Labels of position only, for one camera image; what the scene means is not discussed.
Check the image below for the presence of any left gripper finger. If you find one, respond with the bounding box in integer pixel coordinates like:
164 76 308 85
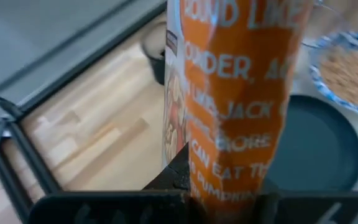
143 142 191 191

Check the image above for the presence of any Pumpkin O's cereal bag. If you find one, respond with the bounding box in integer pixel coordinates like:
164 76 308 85
162 0 315 220

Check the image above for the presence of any dark teal plate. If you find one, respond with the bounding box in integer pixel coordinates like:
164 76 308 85
261 95 358 191

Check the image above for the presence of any blue patterned paper bowl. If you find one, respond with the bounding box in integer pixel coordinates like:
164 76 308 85
308 30 358 116

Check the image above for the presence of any black mesh cup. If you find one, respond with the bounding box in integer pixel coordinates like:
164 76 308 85
140 21 167 85

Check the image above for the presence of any cereal rings heap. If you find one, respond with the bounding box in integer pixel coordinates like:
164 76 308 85
318 46 358 106

